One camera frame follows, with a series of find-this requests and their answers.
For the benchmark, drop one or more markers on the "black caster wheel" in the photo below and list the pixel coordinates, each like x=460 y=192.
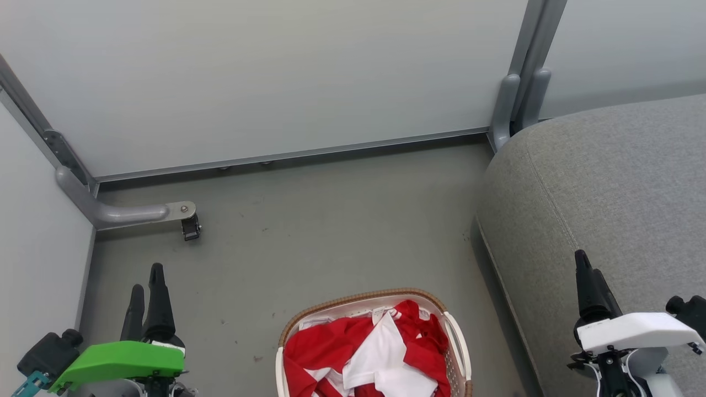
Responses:
x=191 y=227

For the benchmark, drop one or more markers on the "red white-striped jersey shorts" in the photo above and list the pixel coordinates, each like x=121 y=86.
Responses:
x=386 y=353

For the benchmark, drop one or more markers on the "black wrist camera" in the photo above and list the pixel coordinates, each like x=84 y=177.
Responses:
x=47 y=353
x=689 y=311

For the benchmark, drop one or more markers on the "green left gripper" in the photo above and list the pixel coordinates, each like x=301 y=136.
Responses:
x=121 y=358

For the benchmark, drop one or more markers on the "white laundry basket brown rim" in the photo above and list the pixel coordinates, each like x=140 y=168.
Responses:
x=460 y=353

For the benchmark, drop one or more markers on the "teal left camera connector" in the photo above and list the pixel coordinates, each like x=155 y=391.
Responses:
x=30 y=384

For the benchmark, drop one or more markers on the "grey metal partition frame post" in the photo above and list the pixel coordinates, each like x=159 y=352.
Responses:
x=60 y=146

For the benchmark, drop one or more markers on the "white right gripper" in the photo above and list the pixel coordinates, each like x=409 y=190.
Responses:
x=634 y=331

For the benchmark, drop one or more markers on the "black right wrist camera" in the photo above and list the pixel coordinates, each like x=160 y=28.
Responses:
x=689 y=311

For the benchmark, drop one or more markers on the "grey partition foot bracket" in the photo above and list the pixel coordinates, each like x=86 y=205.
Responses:
x=116 y=212

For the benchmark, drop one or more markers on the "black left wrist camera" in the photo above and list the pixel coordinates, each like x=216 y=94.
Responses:
x=47 y=353

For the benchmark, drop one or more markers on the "aluminium partition base rail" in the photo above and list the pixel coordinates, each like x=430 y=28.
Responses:
x=287 y=155

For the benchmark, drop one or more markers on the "grey partition post bracket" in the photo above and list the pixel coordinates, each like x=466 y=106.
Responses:
x=518 y=105

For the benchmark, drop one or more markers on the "grey fabric sofa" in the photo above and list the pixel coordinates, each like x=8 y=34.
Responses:
x=618 y=193

